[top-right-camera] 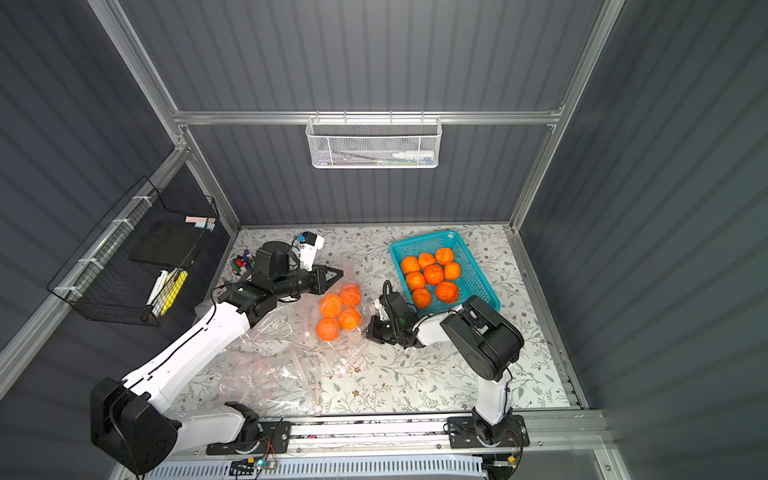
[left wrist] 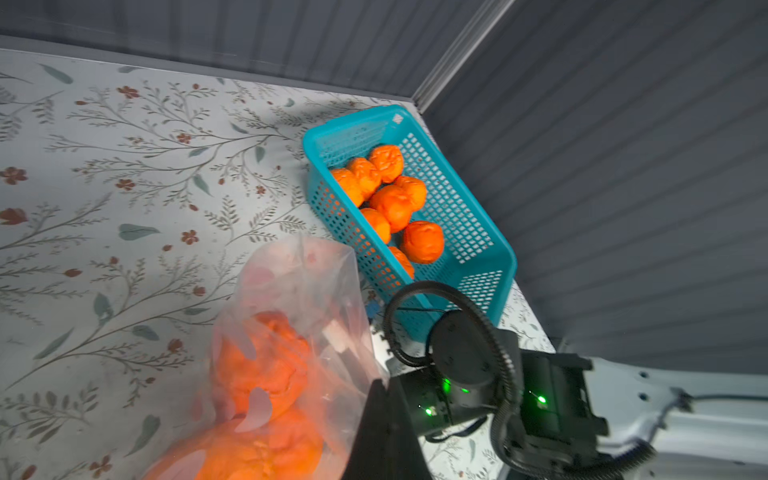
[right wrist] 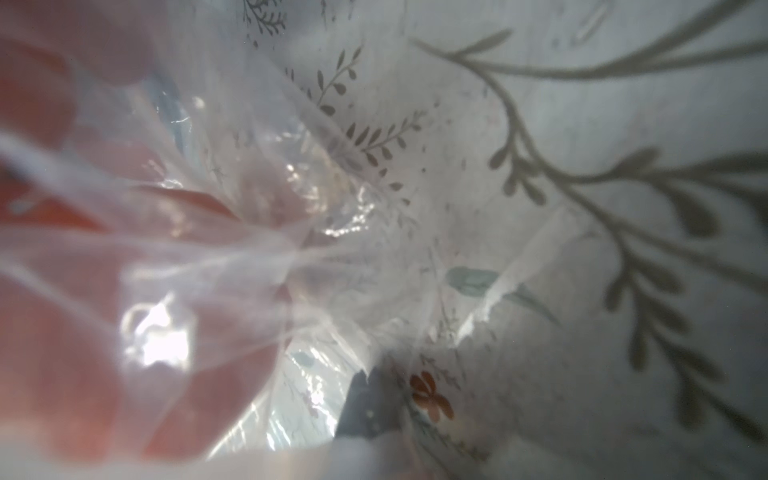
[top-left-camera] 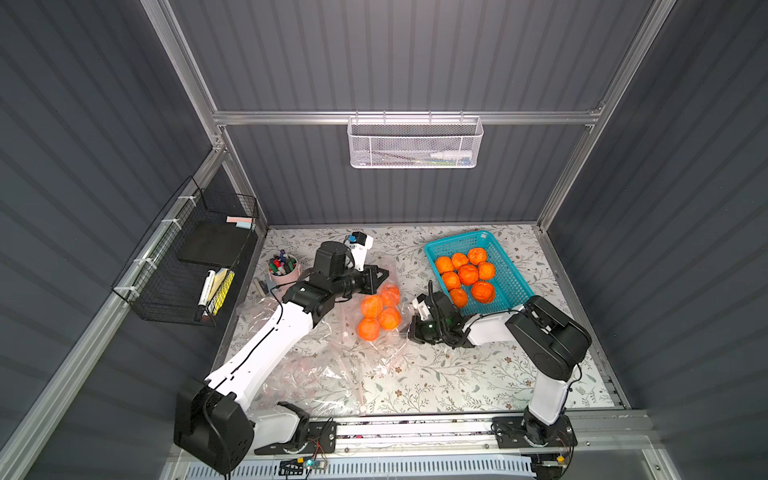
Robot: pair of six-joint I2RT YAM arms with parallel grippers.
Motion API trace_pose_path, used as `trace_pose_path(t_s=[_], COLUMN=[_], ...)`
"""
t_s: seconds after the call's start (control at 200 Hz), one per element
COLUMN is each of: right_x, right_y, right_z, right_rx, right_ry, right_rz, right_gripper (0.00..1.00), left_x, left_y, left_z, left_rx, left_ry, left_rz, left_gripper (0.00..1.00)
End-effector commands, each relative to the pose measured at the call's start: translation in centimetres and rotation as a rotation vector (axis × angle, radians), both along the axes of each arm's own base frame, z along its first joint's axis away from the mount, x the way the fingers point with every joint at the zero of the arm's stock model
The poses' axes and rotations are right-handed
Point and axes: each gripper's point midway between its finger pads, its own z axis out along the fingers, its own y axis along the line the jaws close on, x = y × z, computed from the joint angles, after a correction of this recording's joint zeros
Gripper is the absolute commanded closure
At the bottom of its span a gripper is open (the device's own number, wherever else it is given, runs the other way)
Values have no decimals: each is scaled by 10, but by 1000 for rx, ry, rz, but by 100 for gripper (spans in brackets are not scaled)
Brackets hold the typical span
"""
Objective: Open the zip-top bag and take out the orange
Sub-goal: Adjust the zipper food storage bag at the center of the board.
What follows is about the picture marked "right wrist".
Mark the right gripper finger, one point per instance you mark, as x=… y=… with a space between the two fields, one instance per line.
x=372 y=406

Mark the orange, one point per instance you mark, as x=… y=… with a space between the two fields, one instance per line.
x=140 y=324

